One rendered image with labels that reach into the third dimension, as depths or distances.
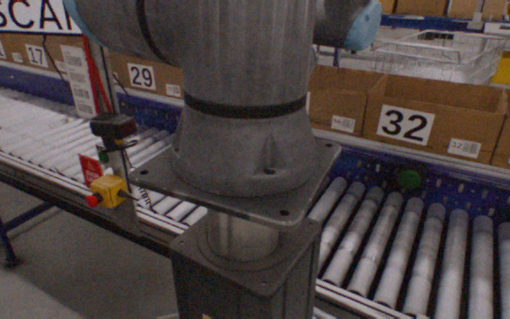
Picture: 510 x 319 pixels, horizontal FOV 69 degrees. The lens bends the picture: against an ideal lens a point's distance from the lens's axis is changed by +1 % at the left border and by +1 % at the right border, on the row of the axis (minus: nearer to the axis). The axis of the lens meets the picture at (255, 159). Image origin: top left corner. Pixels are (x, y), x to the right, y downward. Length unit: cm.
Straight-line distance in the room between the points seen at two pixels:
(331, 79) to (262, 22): 129
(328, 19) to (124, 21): 40
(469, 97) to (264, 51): 125
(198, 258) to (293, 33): 33
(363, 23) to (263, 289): 48
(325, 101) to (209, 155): 98
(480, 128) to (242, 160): 99
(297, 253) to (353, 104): 86
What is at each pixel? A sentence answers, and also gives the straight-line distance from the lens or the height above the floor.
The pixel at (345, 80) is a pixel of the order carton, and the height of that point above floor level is 100.
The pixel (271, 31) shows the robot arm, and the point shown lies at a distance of 37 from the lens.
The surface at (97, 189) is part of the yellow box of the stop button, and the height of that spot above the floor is 87.
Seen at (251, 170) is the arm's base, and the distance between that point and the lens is 40.
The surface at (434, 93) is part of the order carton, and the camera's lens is 157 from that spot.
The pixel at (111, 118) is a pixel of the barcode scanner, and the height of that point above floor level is 109.
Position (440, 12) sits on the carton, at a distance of 552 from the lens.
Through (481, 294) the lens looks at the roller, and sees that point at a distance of 107.
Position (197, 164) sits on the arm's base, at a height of 124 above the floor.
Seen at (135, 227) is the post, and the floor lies 70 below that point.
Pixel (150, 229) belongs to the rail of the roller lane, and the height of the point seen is 71.
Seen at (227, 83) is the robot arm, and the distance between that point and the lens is 38.
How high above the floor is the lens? 144
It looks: 29 degrees down
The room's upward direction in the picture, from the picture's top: straight up
